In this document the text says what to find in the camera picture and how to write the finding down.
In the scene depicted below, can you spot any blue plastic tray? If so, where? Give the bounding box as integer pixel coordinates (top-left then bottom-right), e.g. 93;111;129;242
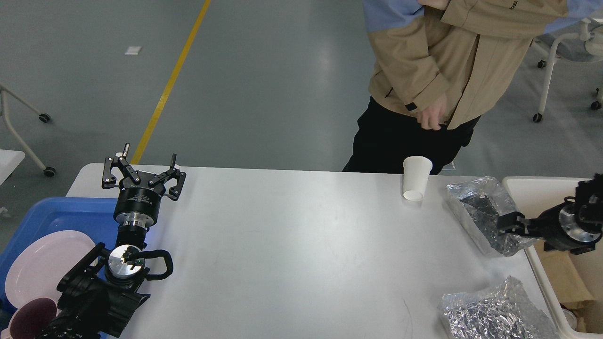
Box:
1;197;118;317

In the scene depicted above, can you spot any brown paper bag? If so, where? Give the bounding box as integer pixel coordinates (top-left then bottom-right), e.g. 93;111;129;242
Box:
534;240;595;309

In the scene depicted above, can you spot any crumpled brown paper in bin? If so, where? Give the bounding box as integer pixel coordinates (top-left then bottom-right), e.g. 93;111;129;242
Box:
572;313;587;333

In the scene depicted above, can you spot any white grey office chair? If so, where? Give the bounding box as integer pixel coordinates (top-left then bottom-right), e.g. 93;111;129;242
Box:
532;16;603;123

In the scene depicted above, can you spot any white chair left edge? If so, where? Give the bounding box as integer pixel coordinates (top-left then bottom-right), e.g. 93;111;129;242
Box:
0;83;57;178

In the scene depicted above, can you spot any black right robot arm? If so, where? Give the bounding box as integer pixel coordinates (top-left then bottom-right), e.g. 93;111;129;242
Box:
496;174;603;255

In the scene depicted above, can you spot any pink plate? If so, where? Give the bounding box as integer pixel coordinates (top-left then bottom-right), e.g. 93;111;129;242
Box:
5;230;96;308

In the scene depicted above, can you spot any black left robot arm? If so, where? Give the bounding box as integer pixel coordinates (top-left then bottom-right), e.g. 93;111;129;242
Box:
37;144;187;339

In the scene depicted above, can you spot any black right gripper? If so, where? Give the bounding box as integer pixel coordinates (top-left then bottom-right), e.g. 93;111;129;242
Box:
497;202;602;255

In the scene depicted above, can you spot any person in blue jeans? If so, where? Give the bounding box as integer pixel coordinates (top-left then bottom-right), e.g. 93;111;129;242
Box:
362;0;602;38

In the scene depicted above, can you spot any person in black trousers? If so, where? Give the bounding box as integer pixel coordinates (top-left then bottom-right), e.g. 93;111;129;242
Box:
342;0;570;175

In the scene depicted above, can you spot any white floor socket plate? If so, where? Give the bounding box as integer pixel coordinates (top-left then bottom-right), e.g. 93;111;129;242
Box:
443;161;456;171

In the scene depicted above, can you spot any aluminium foil piece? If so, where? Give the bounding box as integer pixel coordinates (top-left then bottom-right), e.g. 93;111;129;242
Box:
439;275;560;339

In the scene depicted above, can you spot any bystander hand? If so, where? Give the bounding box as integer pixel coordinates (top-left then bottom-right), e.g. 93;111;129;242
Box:
416;94;448;131

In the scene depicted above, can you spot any pink mug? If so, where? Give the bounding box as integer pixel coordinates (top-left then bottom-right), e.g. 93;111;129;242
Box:
1;298;59;339

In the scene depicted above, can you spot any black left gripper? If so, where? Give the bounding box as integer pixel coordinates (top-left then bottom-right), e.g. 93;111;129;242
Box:
102;143;187;226

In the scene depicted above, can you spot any beige plastic bin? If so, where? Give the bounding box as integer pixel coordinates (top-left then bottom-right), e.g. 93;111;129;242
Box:
502;176;603;339

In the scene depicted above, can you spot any white side table corner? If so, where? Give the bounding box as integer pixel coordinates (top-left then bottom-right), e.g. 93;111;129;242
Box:
0;149;25;185

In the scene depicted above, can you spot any aluminium foil sheet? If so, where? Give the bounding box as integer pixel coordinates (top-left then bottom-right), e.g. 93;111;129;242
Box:
446;176;537;258

